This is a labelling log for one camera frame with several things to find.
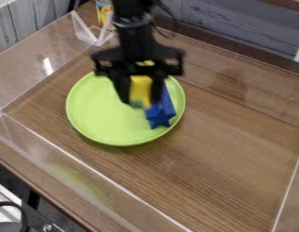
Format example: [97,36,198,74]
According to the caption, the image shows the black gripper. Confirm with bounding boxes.
[90,22,186,104]

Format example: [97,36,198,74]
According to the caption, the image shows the yellow toy banana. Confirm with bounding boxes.
[128,59,156,110]

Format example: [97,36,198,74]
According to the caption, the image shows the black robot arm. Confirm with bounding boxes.
[90,0,186,104]

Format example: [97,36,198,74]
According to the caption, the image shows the green plate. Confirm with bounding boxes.
[65,72,186,147]

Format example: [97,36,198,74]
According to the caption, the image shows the blue star-shaped block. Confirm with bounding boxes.
[145,85,176,130]

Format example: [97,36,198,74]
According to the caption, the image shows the yellow blue tin can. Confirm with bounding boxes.
[96,0,113,26]

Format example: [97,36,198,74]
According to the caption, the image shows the clear acrylic enclosure wall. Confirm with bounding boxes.
[0,110,192,232]

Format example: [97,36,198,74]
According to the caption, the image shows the black cable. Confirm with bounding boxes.
[0,201,32,232]

